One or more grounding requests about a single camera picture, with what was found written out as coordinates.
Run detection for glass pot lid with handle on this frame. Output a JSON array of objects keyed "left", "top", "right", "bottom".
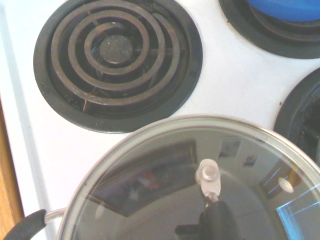
[{"left": 56, "top": 114, "right": 320, "bottom": 240}]

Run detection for white electric stove top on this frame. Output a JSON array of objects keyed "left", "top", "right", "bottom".
[{"left": 0, "top": 0, "right": 320, "bottom": 240}]

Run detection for small black coil burner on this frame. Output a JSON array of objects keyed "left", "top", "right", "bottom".
[{"left": 33, "top": 0, "right": 204, "bottom": 134}]

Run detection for black burner under blue bowl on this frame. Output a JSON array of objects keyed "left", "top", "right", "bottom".
[{"left": 218, "top": 0, "right": 320, "bottom": 60}]

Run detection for black burner with dirty pan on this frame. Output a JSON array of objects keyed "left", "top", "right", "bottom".
[{"left": 273, "top": 67, "right": 320, "bottom": 164}]

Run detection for wooden kitchen countertop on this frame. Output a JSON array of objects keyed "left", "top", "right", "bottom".
[{"left": 0, "top": 98, "right": 26, "bottom": 235}]

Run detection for blue bowl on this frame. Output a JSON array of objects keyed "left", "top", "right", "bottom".
[{"left": 246, "top": 0, "right": 320, "bottom": 22}]

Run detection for black pot side handle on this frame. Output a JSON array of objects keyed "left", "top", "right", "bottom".
[{"left": 0, "top": 208, "right": 67, "bottom": 240}]

